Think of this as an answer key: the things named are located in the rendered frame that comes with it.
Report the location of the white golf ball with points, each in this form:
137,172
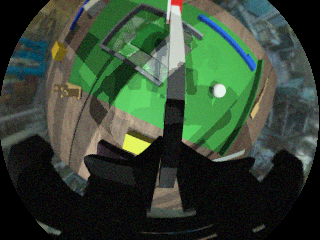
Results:
218,90

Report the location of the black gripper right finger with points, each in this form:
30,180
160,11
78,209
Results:
197,175

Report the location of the green putting mat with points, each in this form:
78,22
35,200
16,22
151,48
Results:
208,121

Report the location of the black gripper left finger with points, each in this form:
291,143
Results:
137,173

